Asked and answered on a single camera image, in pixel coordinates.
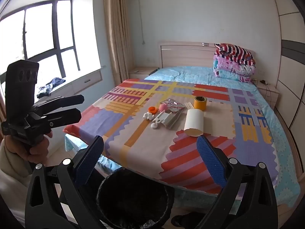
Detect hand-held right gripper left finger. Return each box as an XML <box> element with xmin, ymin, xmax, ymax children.
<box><xmin>24</xmin><ymin>135</ymin><xmax>105</xmax><ymax>229</ymax></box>

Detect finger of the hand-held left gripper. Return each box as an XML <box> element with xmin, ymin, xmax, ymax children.
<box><xmin>35</xmin><ymin>95</ymin><xmax>85</xmax><ymax>112</ymax></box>
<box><xmin>44</xmin><ymin>108</ymin><xmax>81</xmax><ymax>127</ymax></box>

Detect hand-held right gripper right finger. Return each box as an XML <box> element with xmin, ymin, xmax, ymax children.
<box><xmin>197</xmin><ymin>135</ymin><xmax>279</xmax><ymax>229</ymax></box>

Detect white paper roll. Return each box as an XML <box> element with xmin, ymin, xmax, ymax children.
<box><xmin>183</xmin><ymin>109</ymin><xmax>204</xmax><ymax>137</ymax></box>

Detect black trash bin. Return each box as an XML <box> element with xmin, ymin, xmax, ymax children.
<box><xmin>96</xmin><ymin>167</ymin><xmax>176</xmax><ymax>229</ymax></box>

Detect yellow tape roll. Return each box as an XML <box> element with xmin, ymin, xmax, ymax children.
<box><xmin>194</xmin><ymin>96</ymin><xmax>207</xmax><ymax>111</ymax></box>

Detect person's left forearm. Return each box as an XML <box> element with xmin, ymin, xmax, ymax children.
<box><xmin>0</xmin><ymin>138</ymin><xmax>36</xmax><ymax>220</ymax></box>

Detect person's left hand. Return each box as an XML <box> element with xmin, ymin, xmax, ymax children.
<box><xmin>5</xmin><ymin>131</ymin><xmax>53</xmax><ymax>164</ymax></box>

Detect dark clothes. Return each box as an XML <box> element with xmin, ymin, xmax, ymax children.
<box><xmin>37</xmin><ymin>77</ymin><xmax>67</xmax><ymax>98</ymax></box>

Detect window bench with drawers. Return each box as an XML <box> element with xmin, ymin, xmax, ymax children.
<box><xmin>36</xmin><ymin>67</ymin><xmax>103</xmax><ymax>102</ymax></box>

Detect colourful printed bed mat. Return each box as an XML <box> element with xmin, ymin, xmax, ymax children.
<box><xmin>63</xmin><ymin>79</ymin><xmax>279</xmax><ymax>195</ymax></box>

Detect silver red blister pack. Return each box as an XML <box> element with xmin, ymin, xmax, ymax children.
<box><xmin>163</xmin><ymin>98</ymin><xmax>185</xmax><ymax>113</ymax></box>

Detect black framed window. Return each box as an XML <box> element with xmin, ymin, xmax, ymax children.
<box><xmin>0</xmin><ymin>0</ymin><xmax>80</xmax><ymax>78</ymax></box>

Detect wooden nightstand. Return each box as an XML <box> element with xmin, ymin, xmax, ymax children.
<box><xmin>129</xmin><ymin>66</ymin><xmax>160</xmax><ymax>80</ymax></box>
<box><xmin>254</xmin><ymin>80</ymin><xmax>280</xmax><ymax>109</ymax></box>

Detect beige curtain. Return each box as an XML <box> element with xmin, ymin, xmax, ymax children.
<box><xmin>103</xmin><ymin>0</ymin><xmax>135</xmax><ymax>81</ymax></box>

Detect light blue bedsheet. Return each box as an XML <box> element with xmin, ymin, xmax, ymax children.
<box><xmin>64</xmin><ymin>66</ymin><xmax>301</xmax><ymax>208</ymax></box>

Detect pink printed folded quilt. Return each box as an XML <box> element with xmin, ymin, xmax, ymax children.
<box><xmin>213</xmin><ymin>54</ymin><xmax>256</xmax><ymax>83</ymax></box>

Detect wooden bed headboard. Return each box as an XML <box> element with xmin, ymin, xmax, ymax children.
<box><xmin>158</xmin><ymin>41</ymin><xmax>255</xmax><ymax>70</ymax></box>

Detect striped folded blanket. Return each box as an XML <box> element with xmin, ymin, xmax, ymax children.
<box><xmin>214</xmin><ymin>43</ymin><xmax>255</xmax><ymax>64</ymax></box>

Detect white wardrobe with grey stripes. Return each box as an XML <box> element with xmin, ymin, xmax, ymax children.
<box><xmin>273</xmin><ymin>0</ymin><xmax>305</xmax><ymax>129</ymax></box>

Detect wall cable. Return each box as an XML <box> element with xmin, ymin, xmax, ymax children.
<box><xmin>138</xmin><ymin>0</ymin><xmax>146</xmax><ymax>45</ymax></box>

